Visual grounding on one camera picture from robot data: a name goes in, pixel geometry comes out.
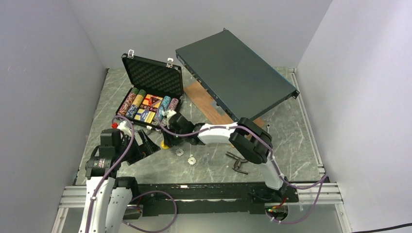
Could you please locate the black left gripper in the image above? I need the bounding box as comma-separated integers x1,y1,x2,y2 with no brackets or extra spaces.
116,129,160,166

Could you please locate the white poker chip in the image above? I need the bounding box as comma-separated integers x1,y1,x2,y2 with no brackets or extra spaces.
175,148,184,157
188,156,197,166

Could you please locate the red triangular token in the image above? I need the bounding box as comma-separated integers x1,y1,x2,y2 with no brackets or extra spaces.
151,98,163,108

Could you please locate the yellow round button chip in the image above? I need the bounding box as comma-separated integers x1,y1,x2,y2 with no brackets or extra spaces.
161,144,170,150

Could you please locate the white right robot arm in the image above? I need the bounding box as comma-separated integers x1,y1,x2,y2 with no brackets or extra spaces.
160,114,287,201

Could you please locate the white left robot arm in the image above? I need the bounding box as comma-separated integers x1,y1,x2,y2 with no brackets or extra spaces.
79,128,160,233

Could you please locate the purple green chip row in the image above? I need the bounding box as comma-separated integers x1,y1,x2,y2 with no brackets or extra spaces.
160,98,179,128

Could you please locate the teal poker chip row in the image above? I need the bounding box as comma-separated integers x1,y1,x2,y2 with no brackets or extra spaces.
152,96,172,125

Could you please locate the wooden board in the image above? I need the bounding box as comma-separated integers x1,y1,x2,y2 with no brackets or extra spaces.
183,81,267,129

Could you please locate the lower playing card deck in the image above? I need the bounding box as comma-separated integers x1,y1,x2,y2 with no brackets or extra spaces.
134,108,156,124

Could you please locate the playing card deck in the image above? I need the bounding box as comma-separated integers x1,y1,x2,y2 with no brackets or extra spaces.
134,108,156,124
141,94,163,107

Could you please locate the upper playing card deck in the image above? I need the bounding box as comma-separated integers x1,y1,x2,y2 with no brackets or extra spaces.
141,94,163,107

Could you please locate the yellow blue chip row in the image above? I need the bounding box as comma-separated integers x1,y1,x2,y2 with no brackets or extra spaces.
125,89,147,119

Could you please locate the black poker chip case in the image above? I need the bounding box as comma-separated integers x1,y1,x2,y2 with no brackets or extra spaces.
115,50,184,129

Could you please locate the metal clamp tool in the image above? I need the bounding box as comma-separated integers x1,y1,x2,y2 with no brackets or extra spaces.
225,151,249,175

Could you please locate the dark rack server unit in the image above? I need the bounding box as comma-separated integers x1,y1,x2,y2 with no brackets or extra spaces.
175,29,300,121

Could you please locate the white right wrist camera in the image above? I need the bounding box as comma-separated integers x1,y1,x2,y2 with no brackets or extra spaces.
163,109,177,118

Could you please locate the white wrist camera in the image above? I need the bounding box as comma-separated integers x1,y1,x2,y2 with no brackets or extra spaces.
163,109,177,118
116,121,132,137

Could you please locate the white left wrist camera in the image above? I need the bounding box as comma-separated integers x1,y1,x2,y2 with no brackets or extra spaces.
116,121,132,137

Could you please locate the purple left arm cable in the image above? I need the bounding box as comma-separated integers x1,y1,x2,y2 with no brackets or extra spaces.
84,115,178,233

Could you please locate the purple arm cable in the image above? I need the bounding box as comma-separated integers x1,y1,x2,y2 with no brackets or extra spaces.
157,106,329,226
84,115,178,233

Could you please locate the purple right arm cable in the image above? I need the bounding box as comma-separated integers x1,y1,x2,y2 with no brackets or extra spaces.
157,106,329,226

